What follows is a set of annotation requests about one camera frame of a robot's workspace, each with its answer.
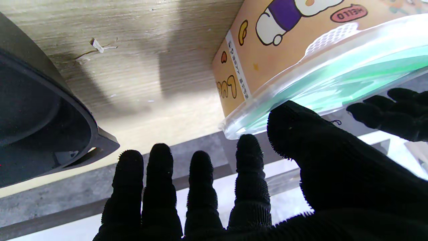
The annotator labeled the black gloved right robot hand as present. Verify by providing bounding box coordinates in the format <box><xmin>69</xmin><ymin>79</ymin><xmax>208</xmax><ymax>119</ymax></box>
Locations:
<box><xmin>93</xmin><ymin>100</ymin><xmax>428</xmax><ymax>241</ymax></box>

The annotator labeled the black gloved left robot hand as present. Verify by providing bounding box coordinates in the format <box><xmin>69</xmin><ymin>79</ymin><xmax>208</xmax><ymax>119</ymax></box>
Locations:
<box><xmin>346</xmin><ymin>88</ymin><xmax>428</xmax><ymax>142</ymax></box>

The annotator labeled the white food container orange print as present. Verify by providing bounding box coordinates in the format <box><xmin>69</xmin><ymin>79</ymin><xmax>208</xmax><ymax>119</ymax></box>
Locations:
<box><xmin>212</xmin><ymin>0</ymin><xmax>428</xmax><ymax>118</ymax></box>

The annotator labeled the thin white strip scrap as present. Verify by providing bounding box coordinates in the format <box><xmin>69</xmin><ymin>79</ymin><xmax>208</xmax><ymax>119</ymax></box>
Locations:
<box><xmin>74</xmin><ymin>37</ymin><xmax>118</xmax><ymax>60</ymax></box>

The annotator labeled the round black frying pan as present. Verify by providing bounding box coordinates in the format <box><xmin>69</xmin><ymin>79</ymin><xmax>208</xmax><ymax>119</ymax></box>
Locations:
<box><xmin>0</xmin><ymin>12</ymin><xmax>120</xmax><ymax>188</ymax></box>

